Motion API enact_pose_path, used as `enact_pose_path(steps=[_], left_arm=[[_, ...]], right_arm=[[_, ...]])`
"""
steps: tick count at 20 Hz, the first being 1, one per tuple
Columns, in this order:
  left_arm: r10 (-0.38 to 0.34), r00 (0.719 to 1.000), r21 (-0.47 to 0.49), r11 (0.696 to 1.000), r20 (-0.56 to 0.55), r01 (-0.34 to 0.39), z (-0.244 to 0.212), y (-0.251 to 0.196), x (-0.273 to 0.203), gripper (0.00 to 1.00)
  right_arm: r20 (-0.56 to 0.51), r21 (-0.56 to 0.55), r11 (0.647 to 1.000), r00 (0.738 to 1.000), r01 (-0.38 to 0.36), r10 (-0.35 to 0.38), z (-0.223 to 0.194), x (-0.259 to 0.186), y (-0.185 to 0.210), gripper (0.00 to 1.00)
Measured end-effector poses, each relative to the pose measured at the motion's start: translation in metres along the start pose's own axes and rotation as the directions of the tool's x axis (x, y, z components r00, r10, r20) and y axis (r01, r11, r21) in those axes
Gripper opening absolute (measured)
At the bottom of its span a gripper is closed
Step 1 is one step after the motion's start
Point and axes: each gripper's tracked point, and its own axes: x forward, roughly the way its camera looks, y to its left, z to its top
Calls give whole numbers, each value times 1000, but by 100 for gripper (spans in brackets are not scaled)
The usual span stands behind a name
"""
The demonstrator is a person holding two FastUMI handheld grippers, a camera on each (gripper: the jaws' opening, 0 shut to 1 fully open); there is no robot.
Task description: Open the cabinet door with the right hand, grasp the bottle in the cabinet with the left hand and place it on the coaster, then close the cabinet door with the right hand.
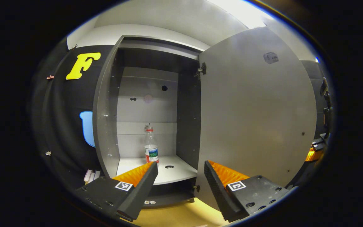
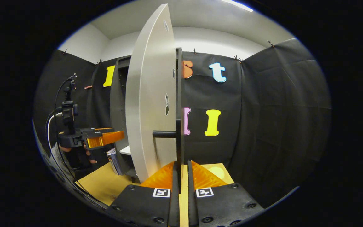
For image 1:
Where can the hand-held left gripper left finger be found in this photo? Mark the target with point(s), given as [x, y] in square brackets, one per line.
[140, 195]

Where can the white spine book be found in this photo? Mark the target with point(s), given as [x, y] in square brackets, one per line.
[87, 176]

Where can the clear plastic bottle red cap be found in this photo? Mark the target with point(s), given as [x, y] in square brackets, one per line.
[151, 148]

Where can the book with orange spine band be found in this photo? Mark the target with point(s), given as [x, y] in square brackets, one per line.
[92, 176]

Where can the red clip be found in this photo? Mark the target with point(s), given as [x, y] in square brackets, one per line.
[50, 77]

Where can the black clip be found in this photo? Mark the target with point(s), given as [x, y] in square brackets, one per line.
[73, 47]

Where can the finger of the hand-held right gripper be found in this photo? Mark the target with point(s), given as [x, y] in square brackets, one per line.
[314, 154]
[318, 141]

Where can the white cabinet shelf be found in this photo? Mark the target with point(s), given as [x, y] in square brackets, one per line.
[175, 175]

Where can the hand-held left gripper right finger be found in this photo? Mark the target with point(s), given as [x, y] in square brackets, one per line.
[217, 192]

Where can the metal door hinge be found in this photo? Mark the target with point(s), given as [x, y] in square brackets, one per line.
[202, 68]
[196, 188]

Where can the beige cabinet door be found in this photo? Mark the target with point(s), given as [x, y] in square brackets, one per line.
[257, 110]

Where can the grey cabinet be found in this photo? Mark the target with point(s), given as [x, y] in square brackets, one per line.
[106, 126]

